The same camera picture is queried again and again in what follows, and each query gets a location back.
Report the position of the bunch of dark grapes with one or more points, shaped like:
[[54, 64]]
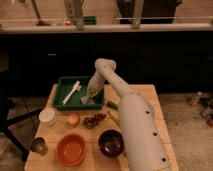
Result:
[[91, 122]]

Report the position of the yellow banana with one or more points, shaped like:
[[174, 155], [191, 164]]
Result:
[[114, 118]]

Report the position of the green plastic tray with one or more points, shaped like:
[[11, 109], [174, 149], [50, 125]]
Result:
[[65, 85]]

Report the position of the purple bowl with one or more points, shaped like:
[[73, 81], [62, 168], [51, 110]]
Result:
[[111, 143]]

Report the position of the orange bowl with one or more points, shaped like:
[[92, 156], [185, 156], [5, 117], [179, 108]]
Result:
[[71, 150]]

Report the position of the green cucumber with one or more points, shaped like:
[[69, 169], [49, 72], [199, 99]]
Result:
[[112, 105]]

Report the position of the white lidded cup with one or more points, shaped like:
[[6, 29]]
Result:
[[48, 117]]

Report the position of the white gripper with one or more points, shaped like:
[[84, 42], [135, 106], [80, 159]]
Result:
[[95, 85]]

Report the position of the black office chair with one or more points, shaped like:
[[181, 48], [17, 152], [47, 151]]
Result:
[[5, 105]]

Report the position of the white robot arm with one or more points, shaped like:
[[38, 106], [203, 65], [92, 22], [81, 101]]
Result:
[[143, 146]]

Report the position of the small metal cup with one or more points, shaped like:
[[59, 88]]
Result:
[[38, 145]]

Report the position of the orange peach fruit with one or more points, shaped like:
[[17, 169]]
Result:
[[73, 119]]

